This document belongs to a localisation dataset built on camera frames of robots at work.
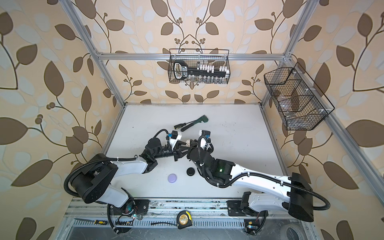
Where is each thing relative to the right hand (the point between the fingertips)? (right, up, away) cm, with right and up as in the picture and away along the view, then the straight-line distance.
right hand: (191, 143), depth 72 cm
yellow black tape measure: (-3, -36, -3) cm, 36 cm away
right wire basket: (+55, +19, +1) cm, 58 cm away
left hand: (0, -3, +3) cm, 4 cm away
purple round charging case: (-12, -22, +13) cm, 28 cm away
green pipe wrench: (+8, +12, +39) cm, 42 cm away
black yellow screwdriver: (-10, +7, +33) cm, 35 cm away
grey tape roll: (+47, -41, -4) cm, 62 cm away
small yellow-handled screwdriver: (-46, -37, -1) cm, 59 cm away
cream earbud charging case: (-2, -1, +3) cm, 4 cm away
